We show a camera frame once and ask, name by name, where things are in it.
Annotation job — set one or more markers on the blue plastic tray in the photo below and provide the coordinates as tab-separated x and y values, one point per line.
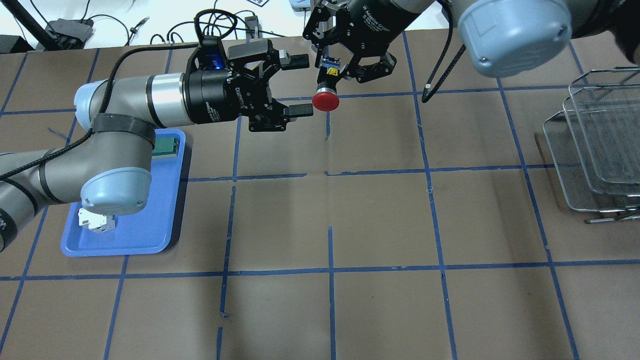
151	229

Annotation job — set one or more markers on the white circuit breaker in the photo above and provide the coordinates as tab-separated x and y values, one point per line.
97	223

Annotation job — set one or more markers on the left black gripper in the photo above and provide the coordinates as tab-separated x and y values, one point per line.
209	98

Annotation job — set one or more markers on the silver wire mesh shelf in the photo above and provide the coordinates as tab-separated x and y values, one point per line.
594	142

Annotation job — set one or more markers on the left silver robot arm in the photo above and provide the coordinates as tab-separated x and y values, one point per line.
108	170

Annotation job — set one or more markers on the black power adapter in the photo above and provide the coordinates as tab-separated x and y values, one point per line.
253	28

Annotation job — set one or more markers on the red emergency stop button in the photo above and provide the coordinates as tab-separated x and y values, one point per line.
326	98

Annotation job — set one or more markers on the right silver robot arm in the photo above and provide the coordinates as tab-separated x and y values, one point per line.
503	37

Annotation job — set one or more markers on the green terminal block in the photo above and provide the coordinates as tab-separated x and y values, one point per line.
166	147

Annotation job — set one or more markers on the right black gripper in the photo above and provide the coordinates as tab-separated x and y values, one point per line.
381	21

